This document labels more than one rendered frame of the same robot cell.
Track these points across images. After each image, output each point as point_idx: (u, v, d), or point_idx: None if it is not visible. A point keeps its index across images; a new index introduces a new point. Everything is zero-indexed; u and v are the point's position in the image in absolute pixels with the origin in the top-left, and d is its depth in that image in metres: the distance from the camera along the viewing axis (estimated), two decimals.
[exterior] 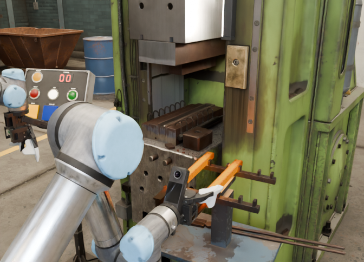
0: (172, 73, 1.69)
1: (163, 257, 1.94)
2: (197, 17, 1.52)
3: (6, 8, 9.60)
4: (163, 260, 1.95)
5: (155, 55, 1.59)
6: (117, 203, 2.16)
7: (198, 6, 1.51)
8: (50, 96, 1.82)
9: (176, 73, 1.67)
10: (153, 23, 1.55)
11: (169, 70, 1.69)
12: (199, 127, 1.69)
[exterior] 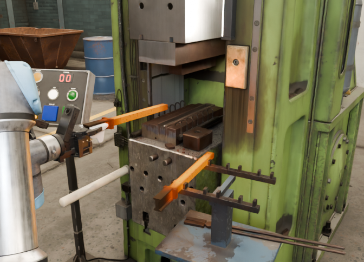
0: (172, 73, 1.69)
1: (163, 257, 1.94)
2: (197, 17, 1.52)
3: (6, 8, 9.60)
4: (163, 260, 1.95)
5: (155, 55, 1.59)
6: (117, 203, 2.16)
7: (198, 6, 1.51)
8: (50, 96, 1.82)
9: (176, 73, 1.67)
10: (153, 23, 1.55)
11: (169, 70, 1.69)
12: (199, 127, 1.69)
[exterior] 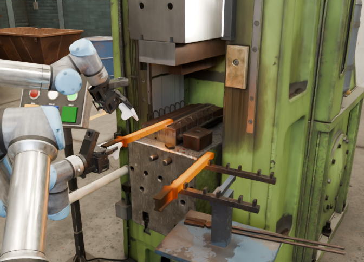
0: (172, 73, 1.69)
1: (163, 257, 1.94)
2: (197, 17, 1.52)
3: (6, 8, 9.60)
4: (163, 260, 1.95)
5: (155, 55, 1.59)
6: (117, 203, 2.16)
7: (198, 6, 1.51)
8: (50, 96, 1.82)
9: (176, 73, 1.67)
10: (153, 23, 1.55)
11: (169, 70, 1.69)
12: (199, 127, 1.69)
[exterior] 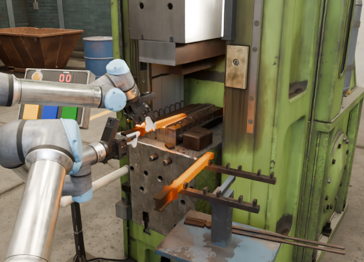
0: (172, 73, 1.69)
1: (163, 257, 1.94)
2: (197, 17, 1.52)
3: (6, 8, 9.60)
4: (163, 260, 1.95)
5: (155, 55, 1.59)
6: (117, 203, 2.16)
7: (198, 6, 1.51)
8: None
9: (176, 73, 1.67)
10: (153, 23, 1.55)
11: (169, 70, 1.69)
12: (199, 127, 1.69)
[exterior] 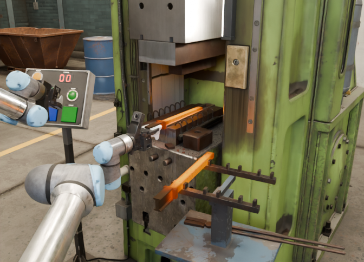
0: (172, 73, 1.69)
1: (163, 257, 1.94)
2: (197, 17, 1.52)
3: (6, 8, 9.60)
4: (163, 260, 1.95)
5: (155, 55, 1.59)
6: (117, 203, 2.16)
7: (198, 6, 1.51)
8: None
9: (176, 73, 1.67)
10: (153, 23, 1.55)
11: (169, 70, 1.69)
12: (199, 127, 1.69)
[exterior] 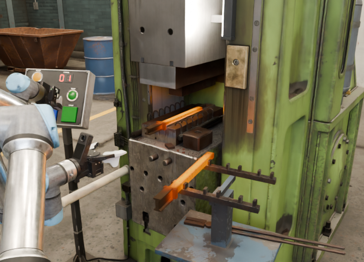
0: (172, 94, 1.72)
1: (163, 257, 1.94)
2: (196, 41, 1.55)
3: (6, 8, 9.60)
4: (163, 260, 1.95)
5: (155, 78, 1.62)
6: (117, 203, 2.16)
7: (197, 31, 1.54)
8: None
9: (176, 94, 1.70)
10: (153, 47, 1.58)
11: (169, 91, 1.72)
12: (199, 127, 1.69)
